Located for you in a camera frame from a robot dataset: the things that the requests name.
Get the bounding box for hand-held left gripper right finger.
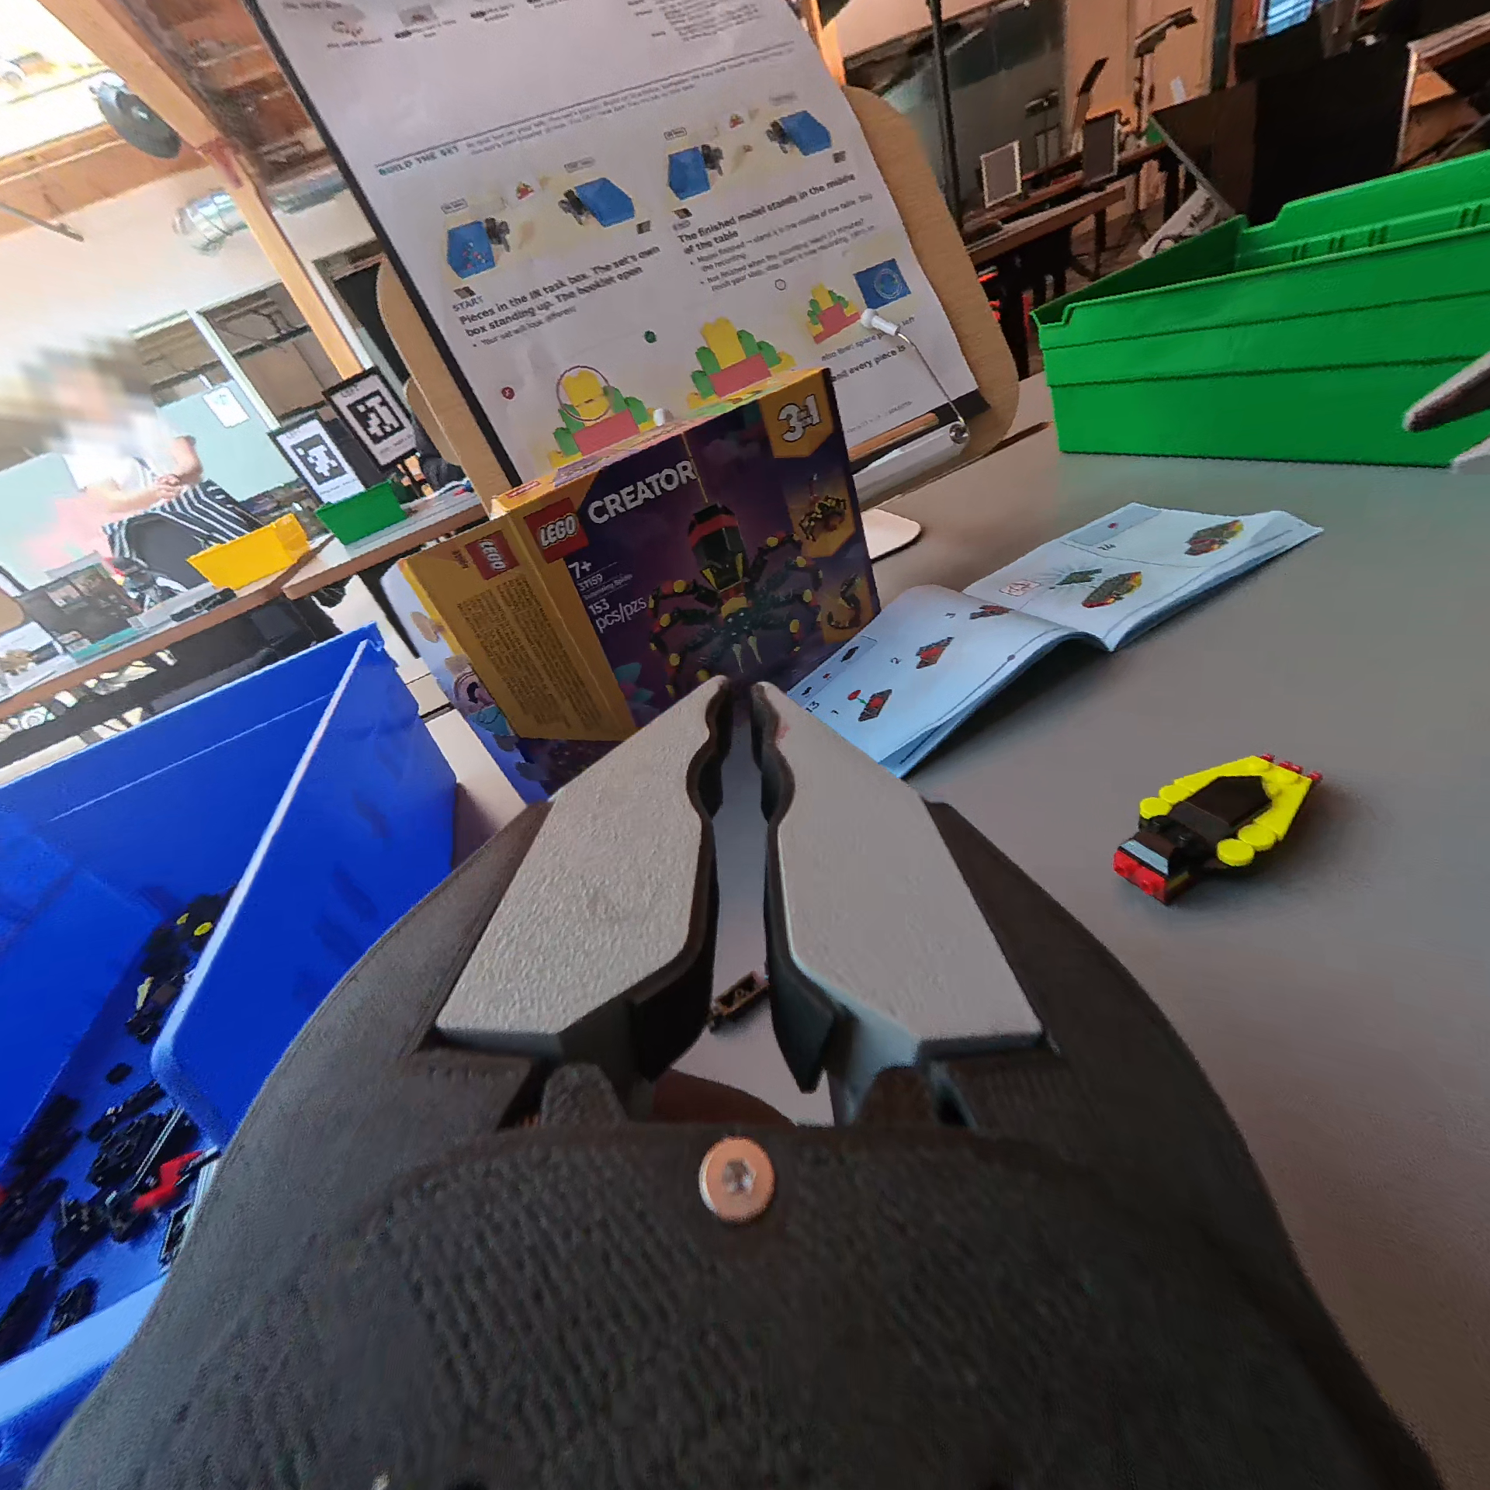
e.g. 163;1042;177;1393
752;682;1045;1125

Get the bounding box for wooden work table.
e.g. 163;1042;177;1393
0;543;341;724

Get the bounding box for yellow black lego model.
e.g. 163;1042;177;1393
1113;755;1324;902

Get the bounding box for pale work table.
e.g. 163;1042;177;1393
283;495;485;600

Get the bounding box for blue plastic bin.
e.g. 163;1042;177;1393
0;622;461;1490

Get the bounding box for yellow plastic bin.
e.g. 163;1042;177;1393
186;511;313;590

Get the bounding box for small green plastic bin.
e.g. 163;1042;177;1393
315;482;409;548

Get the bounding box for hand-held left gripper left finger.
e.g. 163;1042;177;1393
433;677;734;1079

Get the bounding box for purple yellow lego box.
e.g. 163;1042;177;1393
400;365;879;746

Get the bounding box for metal wire clip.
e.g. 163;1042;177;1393
863;308;973;448

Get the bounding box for pile of black lego pieces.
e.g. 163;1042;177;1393
0;890;235;1364

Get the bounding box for printed instruction poster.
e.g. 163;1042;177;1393
244;0;992;471

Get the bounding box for long wooden bench table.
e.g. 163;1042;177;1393
965;186;1130;351

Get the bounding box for open instruction booklet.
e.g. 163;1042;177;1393
786;503;1324;780

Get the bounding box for stacked green plastic bins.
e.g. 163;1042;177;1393
1029;151;1490;466

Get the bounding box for black white marker tag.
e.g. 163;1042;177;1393
324;372;413;466
271;414;355;503

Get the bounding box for black slanted equipment cabinet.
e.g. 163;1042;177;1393
1152;22;1490;222

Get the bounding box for black round ceiling fixture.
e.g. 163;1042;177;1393
94;75;182;160

